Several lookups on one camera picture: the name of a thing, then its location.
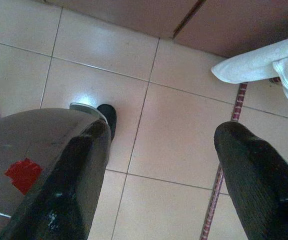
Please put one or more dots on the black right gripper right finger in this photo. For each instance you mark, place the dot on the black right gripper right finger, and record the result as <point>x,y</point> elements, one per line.
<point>258,187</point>

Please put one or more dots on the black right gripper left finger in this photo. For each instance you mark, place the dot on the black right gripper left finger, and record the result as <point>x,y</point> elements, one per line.
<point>59,187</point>

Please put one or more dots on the silver right robot leg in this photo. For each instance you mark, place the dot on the silver right robot leg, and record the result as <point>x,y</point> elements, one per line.
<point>21,140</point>

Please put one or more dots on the black right robot foot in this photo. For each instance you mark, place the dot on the black right robot foot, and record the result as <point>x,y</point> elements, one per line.
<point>108,117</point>

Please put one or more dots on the red patterned stick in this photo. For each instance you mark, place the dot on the red patterned stick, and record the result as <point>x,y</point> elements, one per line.
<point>239,100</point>

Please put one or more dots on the white towel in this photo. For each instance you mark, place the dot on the white towel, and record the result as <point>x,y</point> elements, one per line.
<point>253,65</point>

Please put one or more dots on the brown lower cabinet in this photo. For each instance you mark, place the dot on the brown lower cabinet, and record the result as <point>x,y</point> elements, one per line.
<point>133,15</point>

